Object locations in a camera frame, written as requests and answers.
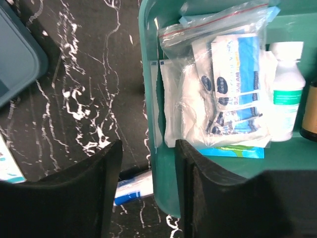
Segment teal white wipe packet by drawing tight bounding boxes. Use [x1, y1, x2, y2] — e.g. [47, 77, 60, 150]
[0, 135, 26, 183]

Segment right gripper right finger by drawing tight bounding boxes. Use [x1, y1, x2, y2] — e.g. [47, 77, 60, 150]
[175, 140, 317, 238]

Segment white gauze packet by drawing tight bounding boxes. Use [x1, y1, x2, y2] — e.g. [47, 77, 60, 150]
[159, 59, 270, 149]

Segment clear bag blue bandages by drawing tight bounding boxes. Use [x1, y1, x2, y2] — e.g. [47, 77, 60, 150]
[158, 0, 270, 148]

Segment white blue tube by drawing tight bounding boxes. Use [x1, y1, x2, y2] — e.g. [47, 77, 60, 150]
[113, 170, 154, 206]

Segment blue divided tray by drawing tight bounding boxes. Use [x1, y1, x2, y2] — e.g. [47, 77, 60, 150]
[0, 0, 49, 106]

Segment brown medicine bottle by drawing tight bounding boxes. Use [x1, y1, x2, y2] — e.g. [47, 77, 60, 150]
[300, 80, 317, 142]

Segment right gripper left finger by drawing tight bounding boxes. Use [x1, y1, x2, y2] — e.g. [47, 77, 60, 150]
[0, 140, 122, 238]

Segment white green-label bottle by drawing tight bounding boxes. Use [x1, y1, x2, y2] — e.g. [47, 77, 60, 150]
[269, 41, 306, 142]

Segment green medicine box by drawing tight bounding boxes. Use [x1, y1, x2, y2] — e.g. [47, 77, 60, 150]
[139, 0, 317, 218]

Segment blue cotton swab bag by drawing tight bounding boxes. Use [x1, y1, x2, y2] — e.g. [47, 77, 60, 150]
[178, 6, 282, 159]

